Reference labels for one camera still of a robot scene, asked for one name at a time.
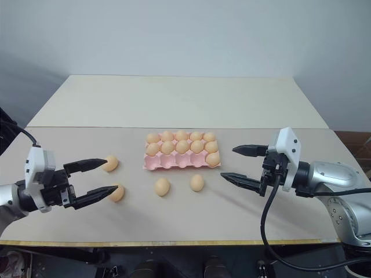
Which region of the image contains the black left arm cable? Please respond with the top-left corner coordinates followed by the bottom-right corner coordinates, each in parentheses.
top-left (13, 123), bottom-right (41, 149)

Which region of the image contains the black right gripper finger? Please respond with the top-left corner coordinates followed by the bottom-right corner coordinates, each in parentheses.
top-left (231, 144), bottom-right (269, 158)
top-left (220, 172), bottom-right (266, 198)

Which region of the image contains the pink egg tray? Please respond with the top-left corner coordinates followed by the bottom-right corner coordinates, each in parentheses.
top-left (142, 132), bottom-right (223, 172)

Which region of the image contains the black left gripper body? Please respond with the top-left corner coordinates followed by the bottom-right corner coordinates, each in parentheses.
top-left (35, 169), bottom-right (79, 210)

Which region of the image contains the reddish brown furniture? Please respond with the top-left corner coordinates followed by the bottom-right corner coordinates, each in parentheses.
top-left (334, 130), bottom-right (371, 182)

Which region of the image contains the black bulky object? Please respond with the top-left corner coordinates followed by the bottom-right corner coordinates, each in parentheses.
top-left (0, 106), bottom-right (23, 159)

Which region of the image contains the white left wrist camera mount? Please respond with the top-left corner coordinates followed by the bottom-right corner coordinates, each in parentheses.
top-left (24, 146), bottom-right (56, 214)

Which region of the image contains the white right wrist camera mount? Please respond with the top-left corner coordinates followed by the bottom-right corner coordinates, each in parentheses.
top-left (266, 126), bottom-right (301, 193)

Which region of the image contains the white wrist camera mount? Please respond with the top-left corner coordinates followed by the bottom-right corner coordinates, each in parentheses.
top-left (266, 126), bottom-right (301, 193)
top-left (24, 146), bottom-right (56, 214)

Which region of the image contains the dark rounded shape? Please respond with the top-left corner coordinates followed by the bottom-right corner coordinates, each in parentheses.
top-left (134, 259), bottom-right (159, 278)
top-left (203, 255), bottom-right (228, 278)

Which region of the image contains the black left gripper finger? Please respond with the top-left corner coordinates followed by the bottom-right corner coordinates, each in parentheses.
top-left (63, 158), bottom-right (109, 177)
top-left (74, 185), bottom-right (119, 210)

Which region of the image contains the black dotted rounded shape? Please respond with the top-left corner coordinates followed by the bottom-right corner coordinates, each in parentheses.
top-left (254, 259), bottom-right (275, 278)

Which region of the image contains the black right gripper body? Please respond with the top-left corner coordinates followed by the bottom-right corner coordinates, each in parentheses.
top-left (259, 149), bottom-right (291, 198)

